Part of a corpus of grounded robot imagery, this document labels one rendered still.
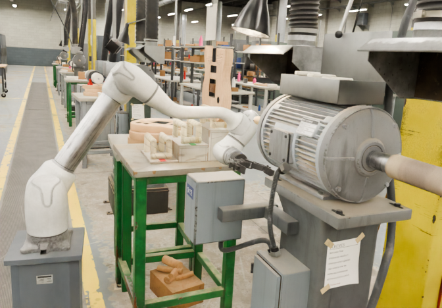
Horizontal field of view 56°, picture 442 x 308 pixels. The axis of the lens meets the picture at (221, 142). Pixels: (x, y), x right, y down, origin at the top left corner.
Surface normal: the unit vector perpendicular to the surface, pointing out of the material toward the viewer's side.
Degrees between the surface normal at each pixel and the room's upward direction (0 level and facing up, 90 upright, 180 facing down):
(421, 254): 90
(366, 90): 90
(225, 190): 90
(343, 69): 90
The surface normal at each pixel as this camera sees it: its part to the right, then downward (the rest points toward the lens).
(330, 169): -0.08, 0.31
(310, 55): 0.39, 0.21
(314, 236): -0.92, 0.03
